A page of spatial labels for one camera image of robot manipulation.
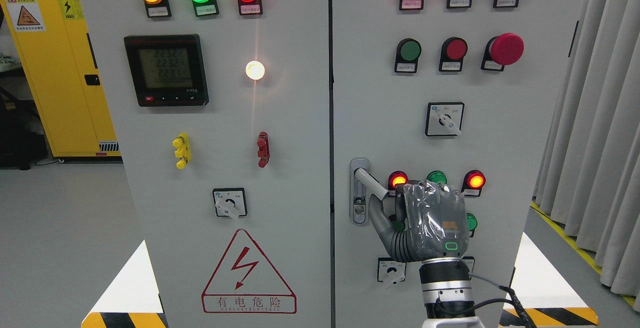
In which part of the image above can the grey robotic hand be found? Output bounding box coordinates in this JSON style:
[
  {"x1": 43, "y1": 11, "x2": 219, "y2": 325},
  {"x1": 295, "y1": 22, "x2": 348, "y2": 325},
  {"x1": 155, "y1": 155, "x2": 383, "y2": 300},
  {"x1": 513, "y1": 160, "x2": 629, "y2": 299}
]
[{"x1": 369, "y1": 181, "x2": 470, "y2": 263}]

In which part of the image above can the silver door handle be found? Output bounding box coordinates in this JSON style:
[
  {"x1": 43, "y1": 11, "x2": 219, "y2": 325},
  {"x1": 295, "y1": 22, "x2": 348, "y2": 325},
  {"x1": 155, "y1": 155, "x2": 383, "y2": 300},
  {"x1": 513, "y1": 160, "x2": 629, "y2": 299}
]
[{"x1": 349, "y1": 157, "x2": 389, "y2": 225}]

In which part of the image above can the green push button lower left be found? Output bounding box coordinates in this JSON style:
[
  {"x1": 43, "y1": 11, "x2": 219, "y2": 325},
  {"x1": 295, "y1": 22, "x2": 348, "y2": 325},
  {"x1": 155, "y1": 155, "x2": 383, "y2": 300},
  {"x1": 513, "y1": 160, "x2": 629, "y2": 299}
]
[{"x1": 391, "y1": 219, "x2": 406, "y2": 232}]

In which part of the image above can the green push button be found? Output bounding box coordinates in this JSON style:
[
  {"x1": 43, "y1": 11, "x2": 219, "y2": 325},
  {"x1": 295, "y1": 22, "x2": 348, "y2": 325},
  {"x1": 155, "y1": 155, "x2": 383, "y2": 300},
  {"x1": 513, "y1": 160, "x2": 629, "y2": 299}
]
[
  {"x1": 391, "y1": 219, "x2": 406, "y2": 232},
  {"x1": 393, "y1": 38, "x2": 422, "y2": 74},
  {"x1": 466, "y1": 212, "x2": 478, "y2": 233}
]

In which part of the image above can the green push button lower right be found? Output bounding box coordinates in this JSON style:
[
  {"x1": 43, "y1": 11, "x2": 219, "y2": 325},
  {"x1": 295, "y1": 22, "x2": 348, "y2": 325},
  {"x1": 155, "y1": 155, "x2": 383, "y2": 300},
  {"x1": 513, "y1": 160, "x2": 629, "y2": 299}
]
[{"x1": 466, "y1": 212, "x2": 478, "y2": 233}]

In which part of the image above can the green light middle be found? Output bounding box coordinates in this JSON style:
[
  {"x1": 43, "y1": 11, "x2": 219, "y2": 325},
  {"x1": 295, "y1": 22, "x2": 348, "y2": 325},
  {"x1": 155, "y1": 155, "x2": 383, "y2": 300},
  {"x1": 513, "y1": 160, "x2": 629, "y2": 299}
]
[{"x1": 426, "y1": 170, "x2": 448, "y2": 184}]

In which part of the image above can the red lit light middle left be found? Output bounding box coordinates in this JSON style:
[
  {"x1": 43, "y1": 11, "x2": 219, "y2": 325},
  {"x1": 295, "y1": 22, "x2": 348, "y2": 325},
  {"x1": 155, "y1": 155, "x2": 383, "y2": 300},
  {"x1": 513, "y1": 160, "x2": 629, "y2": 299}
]
[{"x1": 388, "y1": 170, "x2": 409, "y2": 197}]

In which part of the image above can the red lit light middle right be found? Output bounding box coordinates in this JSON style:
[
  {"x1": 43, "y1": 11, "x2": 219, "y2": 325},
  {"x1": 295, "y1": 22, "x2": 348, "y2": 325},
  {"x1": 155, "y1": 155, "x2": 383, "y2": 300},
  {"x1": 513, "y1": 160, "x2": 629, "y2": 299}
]
[{"x1": 461, "y1": 170, "x2": 487, "y2": 198}]

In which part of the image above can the grey curtain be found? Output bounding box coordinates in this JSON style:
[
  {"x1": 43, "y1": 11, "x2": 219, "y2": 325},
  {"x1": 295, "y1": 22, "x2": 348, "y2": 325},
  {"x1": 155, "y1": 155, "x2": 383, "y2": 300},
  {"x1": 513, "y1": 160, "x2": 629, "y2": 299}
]
[{"x1": 535, "y1": 0, "x2": 640, "y2": 298}]

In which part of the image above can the green push button upper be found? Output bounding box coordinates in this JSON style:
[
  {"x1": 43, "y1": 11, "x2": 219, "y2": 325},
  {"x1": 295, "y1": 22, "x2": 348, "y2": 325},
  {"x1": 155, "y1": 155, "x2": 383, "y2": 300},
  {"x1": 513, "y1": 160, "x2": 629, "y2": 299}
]
[{"x1": 393, "y1": 38, "x2": 422, "y2": 74}]

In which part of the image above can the red push button upper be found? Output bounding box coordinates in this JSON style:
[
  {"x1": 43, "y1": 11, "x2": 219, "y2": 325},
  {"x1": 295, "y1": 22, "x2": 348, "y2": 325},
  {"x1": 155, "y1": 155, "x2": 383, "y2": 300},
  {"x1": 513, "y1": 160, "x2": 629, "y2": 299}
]
[{"x1": 438, "y1": 36, "x2": 468, "y2": 73}]

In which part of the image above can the red terminal connector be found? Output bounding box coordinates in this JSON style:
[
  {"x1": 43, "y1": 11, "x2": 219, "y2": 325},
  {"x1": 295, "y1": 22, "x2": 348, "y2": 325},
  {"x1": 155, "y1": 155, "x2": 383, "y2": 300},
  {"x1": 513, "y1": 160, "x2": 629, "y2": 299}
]
[{"x1": 256, "y1": 131, "x2": 271, "y2": 168}]

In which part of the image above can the red emergency stop button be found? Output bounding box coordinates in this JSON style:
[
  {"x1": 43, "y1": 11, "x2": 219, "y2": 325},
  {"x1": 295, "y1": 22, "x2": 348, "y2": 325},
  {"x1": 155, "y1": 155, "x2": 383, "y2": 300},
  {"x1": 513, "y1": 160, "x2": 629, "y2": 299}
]
[{"x1": 480, "y1": 32, "x2": 525, "y2": 72}]

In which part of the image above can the red electric hazard sign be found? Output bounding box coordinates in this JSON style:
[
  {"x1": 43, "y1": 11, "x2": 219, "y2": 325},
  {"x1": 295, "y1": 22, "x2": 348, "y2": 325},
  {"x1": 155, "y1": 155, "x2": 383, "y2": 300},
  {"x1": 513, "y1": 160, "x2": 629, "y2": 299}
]
[{"x1": 201, "y1": 228, "x2": 298, "y2": 314}]

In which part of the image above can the grey electrical cabinet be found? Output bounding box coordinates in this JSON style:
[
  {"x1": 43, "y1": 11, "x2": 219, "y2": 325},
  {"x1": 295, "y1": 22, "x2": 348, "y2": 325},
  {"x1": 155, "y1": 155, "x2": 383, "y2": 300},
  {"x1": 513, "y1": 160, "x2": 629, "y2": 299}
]
[{"x1": 82, "y1": 0, "x2": 585, "y2": 328}]

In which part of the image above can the white lit indicator light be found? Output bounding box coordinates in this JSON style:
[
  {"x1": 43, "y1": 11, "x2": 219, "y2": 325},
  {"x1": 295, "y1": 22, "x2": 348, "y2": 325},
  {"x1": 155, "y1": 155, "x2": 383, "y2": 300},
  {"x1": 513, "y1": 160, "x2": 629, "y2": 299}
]
[{"x1": 245, "y1": 60, "x2": 266, "y2": 81}]

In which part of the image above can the yellow terminal connector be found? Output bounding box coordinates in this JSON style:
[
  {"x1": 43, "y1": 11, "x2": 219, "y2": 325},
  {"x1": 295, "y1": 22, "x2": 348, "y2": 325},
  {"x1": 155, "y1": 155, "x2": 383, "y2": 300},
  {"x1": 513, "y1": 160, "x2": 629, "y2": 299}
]
[{"x1": 172, "y1": 132, "x2": 192, "y2": 170}]

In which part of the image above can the black digital power meter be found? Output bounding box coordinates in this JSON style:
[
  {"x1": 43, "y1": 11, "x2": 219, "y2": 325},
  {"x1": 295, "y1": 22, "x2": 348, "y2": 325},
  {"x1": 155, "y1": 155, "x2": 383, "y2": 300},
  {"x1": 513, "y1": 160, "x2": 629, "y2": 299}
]
[{"x1": 123, "y1": 34, "x2": 210, "y2": 107}]

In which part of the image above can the yellow safety cabinet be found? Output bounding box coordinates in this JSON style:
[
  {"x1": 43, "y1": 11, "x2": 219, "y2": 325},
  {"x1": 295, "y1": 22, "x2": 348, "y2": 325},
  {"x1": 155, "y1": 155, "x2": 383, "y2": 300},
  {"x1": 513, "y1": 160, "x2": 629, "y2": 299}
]
[{"x1": 1, "y1": 0, "x2": 121, "y2": 159}]

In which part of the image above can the black key selector switch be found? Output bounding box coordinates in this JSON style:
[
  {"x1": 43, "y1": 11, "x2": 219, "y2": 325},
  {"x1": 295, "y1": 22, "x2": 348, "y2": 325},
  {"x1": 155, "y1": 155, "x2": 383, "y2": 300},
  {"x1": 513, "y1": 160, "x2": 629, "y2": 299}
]
[{"x1": 462, "y1": 256, "x2": 476, "y2": 274}]

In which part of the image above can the lower white rotary switch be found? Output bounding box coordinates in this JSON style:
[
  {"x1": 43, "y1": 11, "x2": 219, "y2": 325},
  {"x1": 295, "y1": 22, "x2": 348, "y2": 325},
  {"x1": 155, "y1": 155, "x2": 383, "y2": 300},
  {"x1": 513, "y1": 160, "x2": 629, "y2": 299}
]
[{"x1": 376, "y1": 257, "x2": 407, "y2": 289}]

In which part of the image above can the right door upper rotary switch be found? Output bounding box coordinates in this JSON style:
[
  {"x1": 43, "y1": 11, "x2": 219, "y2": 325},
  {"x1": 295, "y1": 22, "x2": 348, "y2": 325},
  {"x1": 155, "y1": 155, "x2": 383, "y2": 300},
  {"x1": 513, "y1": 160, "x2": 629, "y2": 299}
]
[{"x1": 424, "y1": 102, "x2": 466, "y2": 138}]

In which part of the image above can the door rotary switch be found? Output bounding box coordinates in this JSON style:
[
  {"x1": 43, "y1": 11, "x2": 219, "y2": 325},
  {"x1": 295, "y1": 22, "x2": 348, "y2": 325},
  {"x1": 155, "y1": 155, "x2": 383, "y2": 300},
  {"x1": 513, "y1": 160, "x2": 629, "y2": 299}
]
[
  {"x1": 212, "y1": 187, "x2": 248, "y2": 220},
  {"x1": 424, "y1": 102, "x2": 466, "y2": 138}
]

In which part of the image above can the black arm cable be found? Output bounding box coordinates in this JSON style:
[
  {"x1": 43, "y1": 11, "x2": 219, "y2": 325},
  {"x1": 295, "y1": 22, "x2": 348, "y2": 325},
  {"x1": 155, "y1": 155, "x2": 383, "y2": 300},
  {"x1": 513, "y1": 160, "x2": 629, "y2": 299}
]
[{"x1": 435, "y1": 273, "x2": 538, "y2": 328}]

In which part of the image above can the left door rotary switch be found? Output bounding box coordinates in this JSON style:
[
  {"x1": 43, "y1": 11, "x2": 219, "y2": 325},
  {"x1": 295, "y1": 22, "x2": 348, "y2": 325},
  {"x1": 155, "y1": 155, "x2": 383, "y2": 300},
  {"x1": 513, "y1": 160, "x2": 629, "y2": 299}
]
[{"x1": 212, "y1": 187, "x2": 248, "y2": 220}]

